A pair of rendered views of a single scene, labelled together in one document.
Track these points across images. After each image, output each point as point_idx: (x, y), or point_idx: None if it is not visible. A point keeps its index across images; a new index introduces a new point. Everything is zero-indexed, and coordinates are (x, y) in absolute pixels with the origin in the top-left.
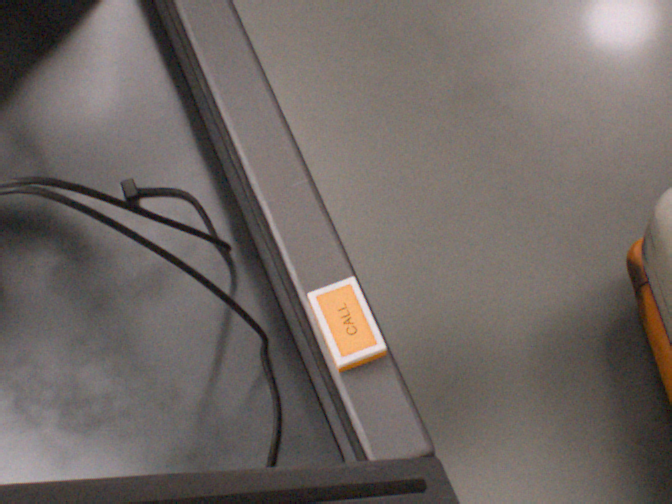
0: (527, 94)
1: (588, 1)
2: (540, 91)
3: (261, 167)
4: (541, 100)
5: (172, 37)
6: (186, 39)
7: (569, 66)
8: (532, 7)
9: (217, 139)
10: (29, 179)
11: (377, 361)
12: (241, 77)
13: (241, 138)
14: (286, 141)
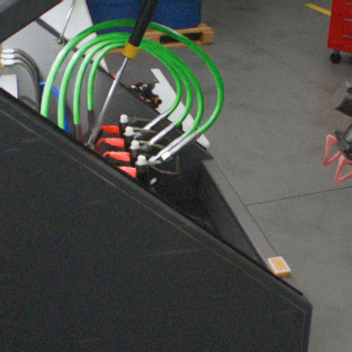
0: (325, 346)
1: (350, 319)
2: (331, 346)
3: (254, 236)
4: (331, 349)
5: (221, 228)
6: (232, 212)
7: (342, 339)
8: (328, 318)
9: (236, 247)
10: (196, 217)
11: (287, 276)
12: (248, 220)
13: (248, 231)
14: (261, 232)
